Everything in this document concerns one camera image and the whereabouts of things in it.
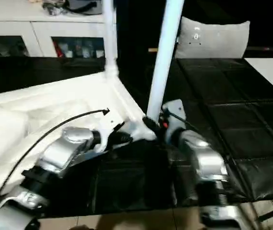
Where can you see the white plastic table leg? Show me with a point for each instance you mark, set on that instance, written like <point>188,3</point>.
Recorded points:
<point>110,38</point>
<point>165,57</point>

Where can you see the white plastic table top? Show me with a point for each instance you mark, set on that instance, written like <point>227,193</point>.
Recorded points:
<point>26,115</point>

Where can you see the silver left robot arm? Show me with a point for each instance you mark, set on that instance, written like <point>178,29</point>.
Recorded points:
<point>54,163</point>

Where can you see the small yellow tag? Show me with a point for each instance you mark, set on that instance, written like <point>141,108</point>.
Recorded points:
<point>152,50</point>

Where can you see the black work mat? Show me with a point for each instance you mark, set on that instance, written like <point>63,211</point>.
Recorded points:
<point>232,105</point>

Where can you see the grey pillow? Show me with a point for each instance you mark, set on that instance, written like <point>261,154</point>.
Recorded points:
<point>213,38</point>

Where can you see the white flat board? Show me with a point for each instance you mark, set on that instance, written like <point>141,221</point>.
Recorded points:
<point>270,74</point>

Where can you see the grey black bag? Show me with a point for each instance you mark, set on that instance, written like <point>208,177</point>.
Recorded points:
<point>74,5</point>

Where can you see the white cabinet with glass doors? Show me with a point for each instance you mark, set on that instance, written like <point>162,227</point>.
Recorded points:
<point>30,26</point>

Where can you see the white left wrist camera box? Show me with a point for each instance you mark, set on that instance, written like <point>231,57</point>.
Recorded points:
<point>108,129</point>

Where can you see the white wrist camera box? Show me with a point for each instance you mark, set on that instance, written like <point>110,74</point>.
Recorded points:
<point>174,117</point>
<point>108,129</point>

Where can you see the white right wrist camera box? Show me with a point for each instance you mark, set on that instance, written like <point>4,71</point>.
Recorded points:
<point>174,117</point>

